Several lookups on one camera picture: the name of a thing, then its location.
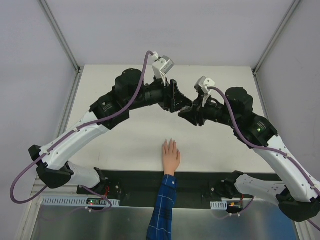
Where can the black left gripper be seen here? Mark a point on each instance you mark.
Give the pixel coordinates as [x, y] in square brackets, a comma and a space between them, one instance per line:
[171, 95]

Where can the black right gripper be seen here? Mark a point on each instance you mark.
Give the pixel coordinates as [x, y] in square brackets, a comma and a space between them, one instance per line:
[197, 112]

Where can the clear glitter nail polish bottle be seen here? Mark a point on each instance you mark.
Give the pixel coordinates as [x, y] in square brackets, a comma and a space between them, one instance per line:
[185, 109]

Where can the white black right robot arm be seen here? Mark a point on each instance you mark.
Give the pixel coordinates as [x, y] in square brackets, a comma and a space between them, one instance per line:
[298, 195]

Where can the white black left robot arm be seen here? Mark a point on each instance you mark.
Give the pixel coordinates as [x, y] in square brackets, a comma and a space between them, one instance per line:
[128, 93]

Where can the blue plaid sleeve forearm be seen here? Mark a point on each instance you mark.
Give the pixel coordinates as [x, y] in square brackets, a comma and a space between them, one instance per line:
[162, 207]

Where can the mannequin hand with long nails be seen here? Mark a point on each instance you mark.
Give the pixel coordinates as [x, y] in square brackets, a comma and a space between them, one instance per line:
[171, 157]

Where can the shiny metal front plate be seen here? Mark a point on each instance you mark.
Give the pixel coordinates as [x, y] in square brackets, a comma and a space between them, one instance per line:
[260, 221]

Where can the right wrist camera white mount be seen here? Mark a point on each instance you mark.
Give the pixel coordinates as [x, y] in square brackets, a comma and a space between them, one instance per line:
[203, 86]

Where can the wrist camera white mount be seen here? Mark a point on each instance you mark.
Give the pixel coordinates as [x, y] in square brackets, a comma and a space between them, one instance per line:
[161, 66]
[203, 86]

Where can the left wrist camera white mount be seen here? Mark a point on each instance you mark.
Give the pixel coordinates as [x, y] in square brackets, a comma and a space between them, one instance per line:
[161, 66]

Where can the right aluminium frame post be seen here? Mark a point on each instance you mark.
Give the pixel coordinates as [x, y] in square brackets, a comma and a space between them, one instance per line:
[276, 35]

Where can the aluminium frame post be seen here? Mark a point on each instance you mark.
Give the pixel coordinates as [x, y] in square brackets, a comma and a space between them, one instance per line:
[59, 34]
[276, 35]

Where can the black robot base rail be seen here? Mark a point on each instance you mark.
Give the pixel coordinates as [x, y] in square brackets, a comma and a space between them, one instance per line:
[186, 190]

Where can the right white slotted cable duct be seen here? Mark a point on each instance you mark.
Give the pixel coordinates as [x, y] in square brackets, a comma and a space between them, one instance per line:
[219, 205]

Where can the white slotted cable duct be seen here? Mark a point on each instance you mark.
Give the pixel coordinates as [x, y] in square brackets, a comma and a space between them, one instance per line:
[68, 201]
[219, 205]

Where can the left aluminium frame post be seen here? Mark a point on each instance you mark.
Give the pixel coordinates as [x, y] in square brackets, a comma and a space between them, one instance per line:
[59, 34]

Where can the left white slotted cable duct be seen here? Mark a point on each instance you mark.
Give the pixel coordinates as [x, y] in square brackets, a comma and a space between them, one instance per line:
[68, 201]

